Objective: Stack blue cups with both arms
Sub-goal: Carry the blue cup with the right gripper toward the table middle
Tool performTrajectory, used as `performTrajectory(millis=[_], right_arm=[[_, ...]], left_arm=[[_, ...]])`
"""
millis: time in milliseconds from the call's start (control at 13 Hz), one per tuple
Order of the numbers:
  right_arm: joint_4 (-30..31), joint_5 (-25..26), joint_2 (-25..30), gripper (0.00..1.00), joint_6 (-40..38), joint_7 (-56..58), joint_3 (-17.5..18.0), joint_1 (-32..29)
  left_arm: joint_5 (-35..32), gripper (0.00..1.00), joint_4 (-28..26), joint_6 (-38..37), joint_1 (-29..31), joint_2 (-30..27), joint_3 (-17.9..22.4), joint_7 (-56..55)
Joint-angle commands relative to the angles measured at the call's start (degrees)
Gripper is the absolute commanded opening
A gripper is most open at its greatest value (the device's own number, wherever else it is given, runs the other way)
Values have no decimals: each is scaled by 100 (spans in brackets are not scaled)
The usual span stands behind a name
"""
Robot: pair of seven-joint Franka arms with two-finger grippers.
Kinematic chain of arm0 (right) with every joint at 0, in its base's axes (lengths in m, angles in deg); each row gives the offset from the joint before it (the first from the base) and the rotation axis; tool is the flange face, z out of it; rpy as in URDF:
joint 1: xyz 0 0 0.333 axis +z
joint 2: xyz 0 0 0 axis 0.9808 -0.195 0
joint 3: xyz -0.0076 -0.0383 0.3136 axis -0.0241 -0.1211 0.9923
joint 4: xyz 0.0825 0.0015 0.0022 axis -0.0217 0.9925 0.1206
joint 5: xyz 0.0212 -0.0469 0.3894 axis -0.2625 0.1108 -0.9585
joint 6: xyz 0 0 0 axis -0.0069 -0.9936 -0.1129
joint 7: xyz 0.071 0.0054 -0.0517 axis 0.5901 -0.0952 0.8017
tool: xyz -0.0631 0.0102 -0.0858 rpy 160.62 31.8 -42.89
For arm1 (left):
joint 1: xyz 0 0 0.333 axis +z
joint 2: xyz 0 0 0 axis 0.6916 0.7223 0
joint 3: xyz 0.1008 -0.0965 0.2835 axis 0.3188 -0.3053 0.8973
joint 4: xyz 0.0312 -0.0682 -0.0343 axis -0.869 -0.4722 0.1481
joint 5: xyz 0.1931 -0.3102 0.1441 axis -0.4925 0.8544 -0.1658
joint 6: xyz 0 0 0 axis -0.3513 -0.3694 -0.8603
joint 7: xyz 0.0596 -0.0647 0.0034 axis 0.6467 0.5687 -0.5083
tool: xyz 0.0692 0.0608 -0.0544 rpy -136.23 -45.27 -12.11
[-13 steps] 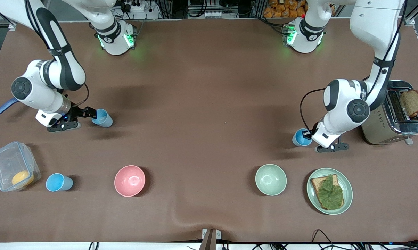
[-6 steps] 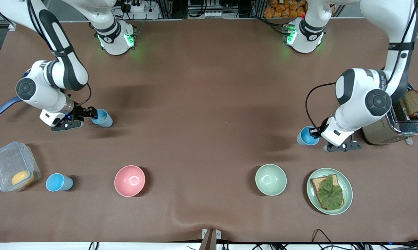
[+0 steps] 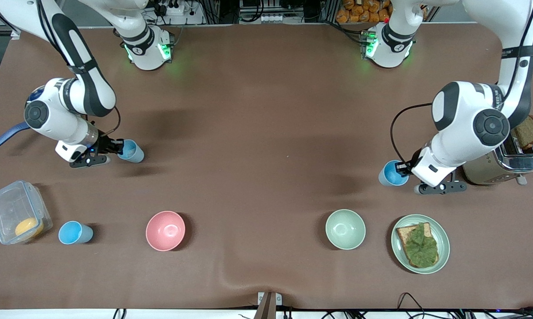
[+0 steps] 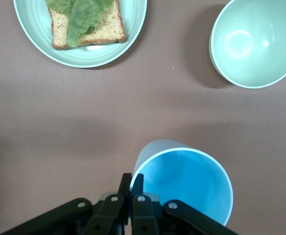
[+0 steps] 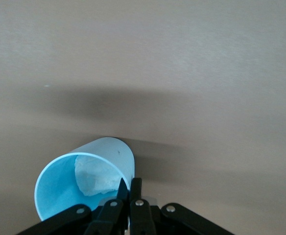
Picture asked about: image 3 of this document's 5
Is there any light blue plastic cup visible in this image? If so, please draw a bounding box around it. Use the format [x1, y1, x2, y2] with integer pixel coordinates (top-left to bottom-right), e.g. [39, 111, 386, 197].
[117, 139, 145, 163]
[58, 221, 94, 245]
[378, 160, 409, 187]

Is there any bread slice under lettuce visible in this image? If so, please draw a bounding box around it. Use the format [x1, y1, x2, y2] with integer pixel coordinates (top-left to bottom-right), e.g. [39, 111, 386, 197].
[396, 222, 440, 268]

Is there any pale green plate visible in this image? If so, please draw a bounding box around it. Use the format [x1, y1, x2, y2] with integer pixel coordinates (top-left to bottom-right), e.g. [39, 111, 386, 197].
[391, 214, 451, 275]

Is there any green lettuce leaf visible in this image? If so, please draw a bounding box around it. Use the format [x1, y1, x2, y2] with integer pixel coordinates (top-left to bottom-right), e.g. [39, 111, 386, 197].
[404, 223, 439, 268]

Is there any beige chrome toaster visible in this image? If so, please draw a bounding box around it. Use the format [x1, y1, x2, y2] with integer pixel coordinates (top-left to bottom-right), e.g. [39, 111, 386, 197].
[463, 135, 533, 186]

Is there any pale green bowl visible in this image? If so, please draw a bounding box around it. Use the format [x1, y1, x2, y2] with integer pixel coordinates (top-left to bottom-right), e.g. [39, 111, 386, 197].
[325, 209, 366, 250]

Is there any clear plastic food container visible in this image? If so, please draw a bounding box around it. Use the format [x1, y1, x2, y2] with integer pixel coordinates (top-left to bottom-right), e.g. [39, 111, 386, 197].
[0, 180, 53, 245]

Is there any orange round food item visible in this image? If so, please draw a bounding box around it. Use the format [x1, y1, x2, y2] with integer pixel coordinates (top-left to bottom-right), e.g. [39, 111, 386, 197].
[15, 217, 44, 239]

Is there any pink bowl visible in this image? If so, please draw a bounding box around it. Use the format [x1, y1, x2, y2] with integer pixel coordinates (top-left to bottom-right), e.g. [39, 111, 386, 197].
[145, 210, 186, 252]

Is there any brown toast slice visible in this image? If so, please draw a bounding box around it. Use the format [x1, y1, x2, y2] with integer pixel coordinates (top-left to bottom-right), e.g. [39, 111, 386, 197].
[512, 115, 533, 150]

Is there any white power strip with plugs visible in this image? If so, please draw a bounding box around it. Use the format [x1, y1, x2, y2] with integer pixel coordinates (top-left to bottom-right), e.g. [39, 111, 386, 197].
[157, 1, 186, 16]

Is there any bag of bread rolls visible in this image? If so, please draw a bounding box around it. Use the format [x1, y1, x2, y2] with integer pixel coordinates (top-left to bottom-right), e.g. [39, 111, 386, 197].
[336, 0, 393, 24]

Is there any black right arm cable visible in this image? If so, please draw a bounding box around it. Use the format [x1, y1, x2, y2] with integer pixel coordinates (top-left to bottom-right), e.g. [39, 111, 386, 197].
[87, 106, 121, 136]

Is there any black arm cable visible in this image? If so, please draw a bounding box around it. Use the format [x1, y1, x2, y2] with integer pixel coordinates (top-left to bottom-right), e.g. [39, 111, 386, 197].
[87, 106, 121, 136]
[390, 103, 433, 165]

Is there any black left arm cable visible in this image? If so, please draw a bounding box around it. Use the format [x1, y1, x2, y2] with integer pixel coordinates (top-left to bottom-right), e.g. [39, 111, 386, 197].
[390, 103, 433, 165]

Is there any black pot with blue handle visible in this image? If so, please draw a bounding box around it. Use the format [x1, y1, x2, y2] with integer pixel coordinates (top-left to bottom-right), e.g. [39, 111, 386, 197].
[0, 122, 30, 152]

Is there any black looped cable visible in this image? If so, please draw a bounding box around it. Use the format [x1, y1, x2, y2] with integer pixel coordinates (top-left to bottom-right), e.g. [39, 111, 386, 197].
[397, 292, 427, 319]

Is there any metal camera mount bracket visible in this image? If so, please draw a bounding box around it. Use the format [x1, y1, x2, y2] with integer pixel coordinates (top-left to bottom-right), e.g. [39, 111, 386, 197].
[254, 292, 283, 319]

